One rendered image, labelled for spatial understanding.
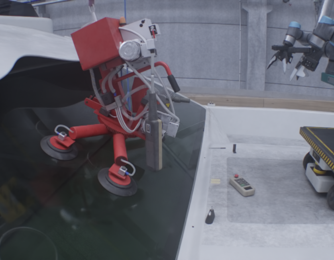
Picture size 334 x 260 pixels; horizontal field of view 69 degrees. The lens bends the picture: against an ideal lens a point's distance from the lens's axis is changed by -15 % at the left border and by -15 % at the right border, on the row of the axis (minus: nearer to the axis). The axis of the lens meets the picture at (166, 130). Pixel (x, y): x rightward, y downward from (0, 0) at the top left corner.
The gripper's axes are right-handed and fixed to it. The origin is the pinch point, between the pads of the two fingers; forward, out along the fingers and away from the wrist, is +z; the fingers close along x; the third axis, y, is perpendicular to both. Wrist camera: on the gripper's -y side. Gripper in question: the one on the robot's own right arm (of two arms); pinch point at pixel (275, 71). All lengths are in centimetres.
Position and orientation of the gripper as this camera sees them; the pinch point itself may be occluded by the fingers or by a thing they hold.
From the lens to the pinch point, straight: 178.0
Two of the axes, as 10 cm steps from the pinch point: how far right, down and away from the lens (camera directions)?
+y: 8.2, 2.7, 5.0
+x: -4.0, -3.4, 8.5
